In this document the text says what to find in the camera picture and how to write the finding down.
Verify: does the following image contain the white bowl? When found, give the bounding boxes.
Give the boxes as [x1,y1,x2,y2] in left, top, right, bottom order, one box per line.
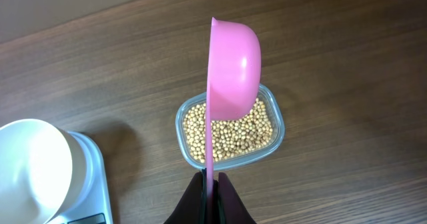
[1,119,88,224]

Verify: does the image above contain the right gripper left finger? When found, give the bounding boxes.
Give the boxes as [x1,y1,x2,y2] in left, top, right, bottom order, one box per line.
[164,171,206,224]

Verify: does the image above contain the clear plastic container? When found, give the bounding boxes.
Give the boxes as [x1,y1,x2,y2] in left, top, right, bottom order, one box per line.
[175,85,285,171]

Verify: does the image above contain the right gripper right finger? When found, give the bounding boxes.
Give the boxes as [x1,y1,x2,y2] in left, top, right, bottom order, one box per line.
[216,172,256,224]

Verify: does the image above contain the soybeans pile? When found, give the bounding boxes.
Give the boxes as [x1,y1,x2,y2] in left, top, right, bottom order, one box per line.
[182,98,274,163]

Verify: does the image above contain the pink plastic measuring scoop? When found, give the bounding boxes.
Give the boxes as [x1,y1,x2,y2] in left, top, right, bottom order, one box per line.
[205,18,262,198]

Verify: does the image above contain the white digital kitchen scale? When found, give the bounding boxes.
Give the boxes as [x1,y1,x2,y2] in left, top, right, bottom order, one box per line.
[48,131,113,224]

